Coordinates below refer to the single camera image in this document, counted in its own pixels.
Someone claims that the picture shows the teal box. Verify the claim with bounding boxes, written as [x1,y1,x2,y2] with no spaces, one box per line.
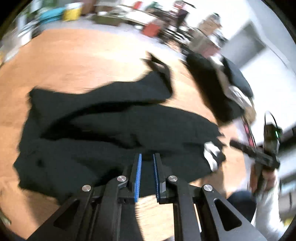
[39,7,65,24]

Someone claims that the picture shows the red box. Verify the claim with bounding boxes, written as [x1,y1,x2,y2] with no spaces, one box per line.
[142,19,164,38]

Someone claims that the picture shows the right forearm white sleeve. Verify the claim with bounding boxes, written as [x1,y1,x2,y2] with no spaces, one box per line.
[251,185,287,240]

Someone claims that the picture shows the black storage bag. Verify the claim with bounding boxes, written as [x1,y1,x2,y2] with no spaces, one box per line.
[186,52,256,125]

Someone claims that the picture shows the yellow bag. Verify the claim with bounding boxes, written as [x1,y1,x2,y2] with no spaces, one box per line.
[62,2,83,22]

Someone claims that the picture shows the black garment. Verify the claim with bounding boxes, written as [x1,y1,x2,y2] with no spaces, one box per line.
[13,70,226,204]

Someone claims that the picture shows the person's right hand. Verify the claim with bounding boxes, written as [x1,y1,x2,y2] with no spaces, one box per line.
[249,164,278,198]

